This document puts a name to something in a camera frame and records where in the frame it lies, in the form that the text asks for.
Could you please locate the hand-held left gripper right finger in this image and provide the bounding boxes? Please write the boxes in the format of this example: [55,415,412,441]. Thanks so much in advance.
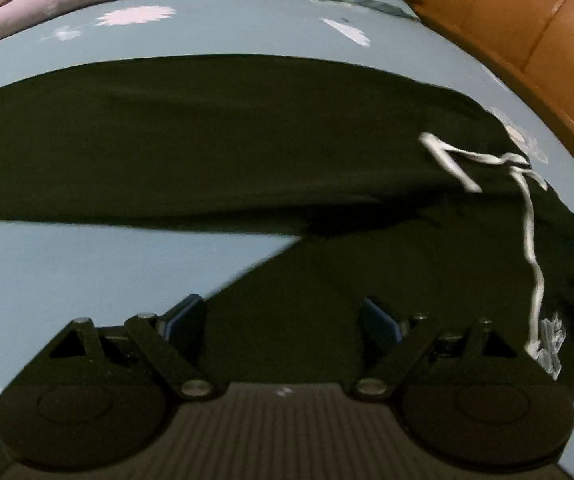
[349,297,553,403]

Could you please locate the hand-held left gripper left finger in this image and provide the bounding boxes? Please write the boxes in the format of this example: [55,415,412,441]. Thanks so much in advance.
[17,294,216,403]

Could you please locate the black drawstring pants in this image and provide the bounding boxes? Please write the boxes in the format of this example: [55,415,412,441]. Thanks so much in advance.
[0,54,574,397]

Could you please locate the blue floral bed sheet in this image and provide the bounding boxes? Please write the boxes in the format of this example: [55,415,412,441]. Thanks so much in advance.
[0,0,574,480]

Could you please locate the wooden headboard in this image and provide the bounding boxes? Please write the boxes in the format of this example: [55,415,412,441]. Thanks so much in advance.
[397,0,574,201]

